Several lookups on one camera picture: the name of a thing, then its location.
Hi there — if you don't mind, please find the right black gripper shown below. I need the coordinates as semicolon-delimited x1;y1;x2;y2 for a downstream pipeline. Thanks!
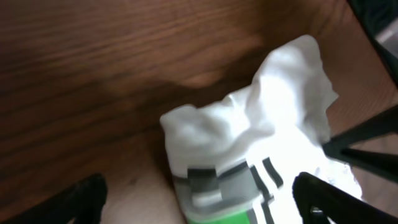
348;0;397;83

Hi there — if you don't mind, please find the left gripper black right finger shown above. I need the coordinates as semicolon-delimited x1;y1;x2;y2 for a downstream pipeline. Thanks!
292;172;397;224

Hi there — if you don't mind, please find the white t-shirt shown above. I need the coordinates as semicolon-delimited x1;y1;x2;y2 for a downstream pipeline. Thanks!
160;35;362;223

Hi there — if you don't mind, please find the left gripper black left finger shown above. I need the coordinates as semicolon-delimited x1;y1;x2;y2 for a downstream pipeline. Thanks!
3;173;108;224

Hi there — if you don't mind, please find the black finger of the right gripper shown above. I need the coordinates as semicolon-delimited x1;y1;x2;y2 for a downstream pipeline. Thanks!
322;104;398;184

